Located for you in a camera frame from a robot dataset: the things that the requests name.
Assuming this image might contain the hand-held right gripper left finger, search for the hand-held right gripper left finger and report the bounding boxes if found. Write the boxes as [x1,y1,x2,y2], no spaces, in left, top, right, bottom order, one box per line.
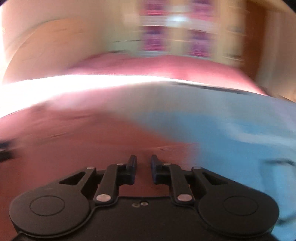
[59,155,137,205]

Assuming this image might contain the pink ribbed garment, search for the pink ribbed garment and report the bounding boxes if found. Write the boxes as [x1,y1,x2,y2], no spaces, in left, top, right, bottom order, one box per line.
[0,104,199,197]

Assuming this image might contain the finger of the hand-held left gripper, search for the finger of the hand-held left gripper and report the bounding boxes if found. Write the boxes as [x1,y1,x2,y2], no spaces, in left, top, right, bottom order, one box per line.
[0,140,11,162]

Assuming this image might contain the white round headboard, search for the white round headboard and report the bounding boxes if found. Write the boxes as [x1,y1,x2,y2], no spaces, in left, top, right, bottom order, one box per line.
[3,17,114,85]

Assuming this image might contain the brown wooden door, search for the brown wooden door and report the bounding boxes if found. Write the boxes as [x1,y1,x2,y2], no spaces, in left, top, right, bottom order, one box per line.
[245,3,296,102]

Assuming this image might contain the light blue printed bedsheet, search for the light blue printed bedsheet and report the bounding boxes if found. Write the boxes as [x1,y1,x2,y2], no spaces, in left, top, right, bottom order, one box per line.
[0,75,296,241]

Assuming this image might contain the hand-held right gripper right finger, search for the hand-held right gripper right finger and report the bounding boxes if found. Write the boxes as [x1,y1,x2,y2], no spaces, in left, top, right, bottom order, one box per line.
[150,155,234,205]

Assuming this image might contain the pink quilt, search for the pink quilt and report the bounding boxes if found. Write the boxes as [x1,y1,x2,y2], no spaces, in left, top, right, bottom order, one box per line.
[66,54,266,95]

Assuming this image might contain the purple wall poster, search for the purple wall poster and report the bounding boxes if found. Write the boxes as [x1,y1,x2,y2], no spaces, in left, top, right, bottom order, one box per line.
[189,0,215,58]
[142,1,167,53]

